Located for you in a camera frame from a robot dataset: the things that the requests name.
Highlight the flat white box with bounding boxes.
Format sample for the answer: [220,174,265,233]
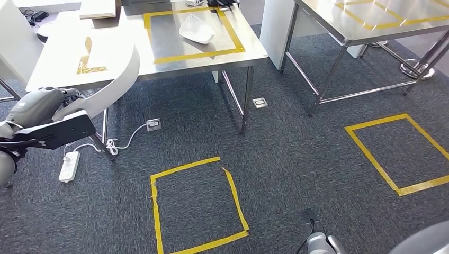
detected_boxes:
[78,0,122,20]

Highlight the black power adapter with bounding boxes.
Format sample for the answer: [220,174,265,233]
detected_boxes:
[21,7,50,27]

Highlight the white triangular car part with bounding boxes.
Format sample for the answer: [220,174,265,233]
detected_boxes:
[178,13,215,45]

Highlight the yellow workbench tape rectangle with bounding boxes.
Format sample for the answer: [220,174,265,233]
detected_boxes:
[334,0,449,31]
[143,6,246,65]

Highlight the yellow floor tape square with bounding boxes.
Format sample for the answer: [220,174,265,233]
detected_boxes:
[150,156,250,254]
[344,113,449,197]

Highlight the silver round stanchion base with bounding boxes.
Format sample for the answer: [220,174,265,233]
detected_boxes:
[400,58,436,80]

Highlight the white workbench chrome legs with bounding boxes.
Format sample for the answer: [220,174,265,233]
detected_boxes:
[25,0,270,162]

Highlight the white power strip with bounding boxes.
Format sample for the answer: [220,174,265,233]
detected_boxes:
[58,150,81,184]

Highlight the white curved car part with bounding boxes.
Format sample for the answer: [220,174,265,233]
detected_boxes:
[51,35,140,122]

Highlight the white cabinet block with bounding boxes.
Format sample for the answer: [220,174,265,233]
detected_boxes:
[259,0,367,71]

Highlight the stainless steel workbench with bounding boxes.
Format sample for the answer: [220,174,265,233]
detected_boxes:
[280,0,449,117]

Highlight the white side table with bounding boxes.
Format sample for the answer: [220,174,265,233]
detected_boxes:
[0,0,45,103]

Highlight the white round object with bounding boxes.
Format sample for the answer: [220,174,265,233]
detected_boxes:
[36,21,59,43]

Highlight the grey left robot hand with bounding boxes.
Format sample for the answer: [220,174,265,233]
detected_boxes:
[5,87,84,129]

